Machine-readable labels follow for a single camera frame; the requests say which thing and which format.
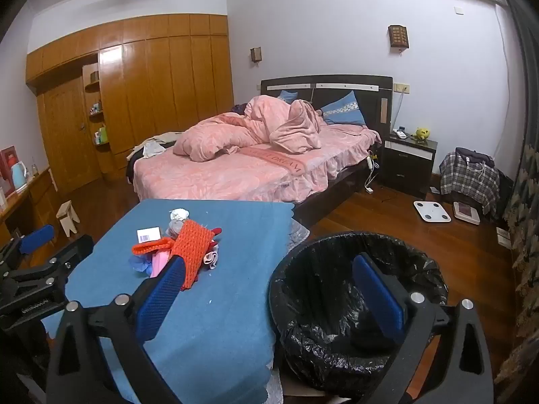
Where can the wooden side cabinet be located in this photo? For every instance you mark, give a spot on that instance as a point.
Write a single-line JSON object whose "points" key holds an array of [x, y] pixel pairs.
{"points": [[29, 202]]}

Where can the clear glass bottle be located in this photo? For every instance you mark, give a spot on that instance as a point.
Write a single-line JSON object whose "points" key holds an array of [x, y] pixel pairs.
{"points": [[34, 167]]}

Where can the plain blue pillow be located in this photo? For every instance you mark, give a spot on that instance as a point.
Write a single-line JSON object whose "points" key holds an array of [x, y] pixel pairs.
{"points": [[287, 96]]}

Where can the yellow plush toy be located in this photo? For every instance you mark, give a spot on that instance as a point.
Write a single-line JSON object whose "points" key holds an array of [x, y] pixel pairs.
{"points": [[421, 133]]}

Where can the blue pillow with dotted band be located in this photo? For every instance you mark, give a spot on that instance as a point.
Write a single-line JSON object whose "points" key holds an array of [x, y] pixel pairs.
{"points": [[345, 111]]}

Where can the white beige clothes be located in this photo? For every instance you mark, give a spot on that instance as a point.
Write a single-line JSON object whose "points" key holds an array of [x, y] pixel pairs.
{"points": [[153, 147]]}

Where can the white remote control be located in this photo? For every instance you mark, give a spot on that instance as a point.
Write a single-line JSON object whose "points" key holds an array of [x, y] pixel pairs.
{"points": [[400, 134]]}

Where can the white paper ball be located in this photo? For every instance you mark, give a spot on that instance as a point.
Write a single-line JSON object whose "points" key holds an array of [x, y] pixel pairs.
{"points": [[179, 213]]}

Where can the white bathroom scale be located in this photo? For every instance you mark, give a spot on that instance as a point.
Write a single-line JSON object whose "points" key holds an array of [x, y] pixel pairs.
{"points": [[431, 211]]}

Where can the large wooden wall lamp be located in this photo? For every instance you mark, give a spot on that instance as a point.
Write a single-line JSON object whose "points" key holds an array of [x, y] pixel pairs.
{"points": [[398, 35]]}

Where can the white printed carton box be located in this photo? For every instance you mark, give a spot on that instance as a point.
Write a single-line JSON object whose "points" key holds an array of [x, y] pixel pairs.
{"points": [[148, 234]]}

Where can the pink duvet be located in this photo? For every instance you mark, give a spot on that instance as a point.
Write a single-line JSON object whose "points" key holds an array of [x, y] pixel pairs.
{"points": [[236, 134]]}

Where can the wooden door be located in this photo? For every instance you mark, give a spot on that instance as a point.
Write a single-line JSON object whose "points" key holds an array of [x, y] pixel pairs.
{"points": [[63, 134]]}

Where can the white wall socket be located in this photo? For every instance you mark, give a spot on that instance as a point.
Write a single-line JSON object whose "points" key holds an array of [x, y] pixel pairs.
{"points": [[401, 88]]}

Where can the pink wrapper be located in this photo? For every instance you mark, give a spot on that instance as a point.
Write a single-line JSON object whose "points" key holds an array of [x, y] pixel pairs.
{"points": [[159, 263]]}

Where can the green bottle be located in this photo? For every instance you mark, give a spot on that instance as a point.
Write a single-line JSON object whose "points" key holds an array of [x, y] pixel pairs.
{"points": [[101, 134]]}

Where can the small wooden wall lamp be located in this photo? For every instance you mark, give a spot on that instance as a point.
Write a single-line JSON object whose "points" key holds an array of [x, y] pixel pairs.
{"points": [[255, 54]]}

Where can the bed with pink sheet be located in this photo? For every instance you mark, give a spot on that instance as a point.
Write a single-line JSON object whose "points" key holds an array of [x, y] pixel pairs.
{"points": [[236, 172]]}

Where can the small wooden stool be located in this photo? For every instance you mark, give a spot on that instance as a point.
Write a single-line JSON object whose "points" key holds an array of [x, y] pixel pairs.
{"points": [[67, 216]]}

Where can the plaid cloth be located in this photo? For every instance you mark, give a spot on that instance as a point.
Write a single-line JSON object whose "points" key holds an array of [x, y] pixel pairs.
{"points": [[467, 176]]}

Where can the white pink fabric scrap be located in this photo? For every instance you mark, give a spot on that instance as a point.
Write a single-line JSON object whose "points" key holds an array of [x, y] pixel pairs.
{"points": [[210, 259]]}

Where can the scale with red centre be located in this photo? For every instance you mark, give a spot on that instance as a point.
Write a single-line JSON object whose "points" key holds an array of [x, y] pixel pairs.
{"points": [[466, 211]]}

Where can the dark nightstand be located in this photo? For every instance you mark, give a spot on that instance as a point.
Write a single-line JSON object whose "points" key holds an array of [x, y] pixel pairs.
{"points": [[404, 168]]}

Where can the grey patterned curtain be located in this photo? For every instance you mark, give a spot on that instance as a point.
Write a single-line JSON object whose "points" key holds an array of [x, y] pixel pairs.
{"points": [[526, 202]]}

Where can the dark wooden headboard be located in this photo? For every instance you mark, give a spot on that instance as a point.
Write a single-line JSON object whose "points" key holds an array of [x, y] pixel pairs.
{"points": [[372, 101]]}

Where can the wooden wardrobe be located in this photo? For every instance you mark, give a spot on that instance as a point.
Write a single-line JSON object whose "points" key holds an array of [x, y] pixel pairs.
{"points": [[168, 84]]}

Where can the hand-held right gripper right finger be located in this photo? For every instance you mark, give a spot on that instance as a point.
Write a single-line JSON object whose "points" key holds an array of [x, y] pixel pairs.
{"points": [[379, 294]]}

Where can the red frame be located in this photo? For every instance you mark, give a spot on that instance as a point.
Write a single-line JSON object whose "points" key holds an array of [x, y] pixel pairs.
{"points": [[7, 162]]}

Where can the grey tissue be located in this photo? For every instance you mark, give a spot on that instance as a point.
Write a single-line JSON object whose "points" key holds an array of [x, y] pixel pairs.
{"points": [[173, 230]]}

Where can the grey lace table cover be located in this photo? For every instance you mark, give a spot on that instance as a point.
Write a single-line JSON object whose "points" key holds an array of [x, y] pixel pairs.
{"points": [[300, 235]]}

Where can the blue glove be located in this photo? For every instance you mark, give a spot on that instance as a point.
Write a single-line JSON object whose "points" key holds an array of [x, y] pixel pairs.
{"points": [[139, 263]]}

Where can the red cloth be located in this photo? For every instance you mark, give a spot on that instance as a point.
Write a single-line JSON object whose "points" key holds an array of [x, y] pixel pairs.
{"points": [[217, 232]]}

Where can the large orange bubble wrap sheet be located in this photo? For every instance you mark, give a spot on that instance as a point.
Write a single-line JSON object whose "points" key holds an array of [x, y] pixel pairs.
{"points": [[196, 242]]}

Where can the small shelf bottles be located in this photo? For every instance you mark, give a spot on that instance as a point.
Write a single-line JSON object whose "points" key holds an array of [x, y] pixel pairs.
{"points": [[96, 108]]}

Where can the black clothing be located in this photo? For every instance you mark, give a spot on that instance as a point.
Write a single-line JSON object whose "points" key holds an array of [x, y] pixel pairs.
{"points": [[131, 168]]}

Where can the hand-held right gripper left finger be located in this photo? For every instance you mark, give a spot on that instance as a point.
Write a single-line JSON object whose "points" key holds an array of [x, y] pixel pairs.
{"points": [[162, 294]]}

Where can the blue tablecloth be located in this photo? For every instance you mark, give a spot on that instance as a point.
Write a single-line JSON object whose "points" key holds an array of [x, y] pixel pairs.
{"points": [[236, 303]]}

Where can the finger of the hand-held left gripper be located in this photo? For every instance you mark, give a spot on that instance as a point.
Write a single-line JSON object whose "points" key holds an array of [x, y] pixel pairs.
{"points": [[71, 256], [38, 237]]}

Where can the dark hoodie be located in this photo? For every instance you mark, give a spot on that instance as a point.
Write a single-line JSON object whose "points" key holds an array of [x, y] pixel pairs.
{"points": [[473, 156]]}

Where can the white power strip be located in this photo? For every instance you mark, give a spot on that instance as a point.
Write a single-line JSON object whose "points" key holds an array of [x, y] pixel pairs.
{"points": [[369, 163]]}

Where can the black lined waste bin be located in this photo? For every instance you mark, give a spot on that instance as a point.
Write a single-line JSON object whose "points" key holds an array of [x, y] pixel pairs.
{"points": [[320, 286]]}

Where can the light blue kettle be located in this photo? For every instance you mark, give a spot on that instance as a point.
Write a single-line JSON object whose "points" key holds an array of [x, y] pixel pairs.
{"points": [[19, 176]]}

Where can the dark purple garment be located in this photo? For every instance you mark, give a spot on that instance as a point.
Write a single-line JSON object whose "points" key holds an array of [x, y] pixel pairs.
{"points": [[240, 109]]}

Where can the white paper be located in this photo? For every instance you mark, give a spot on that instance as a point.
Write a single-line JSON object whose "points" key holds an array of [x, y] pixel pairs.
{"points": [[503, 235]]}

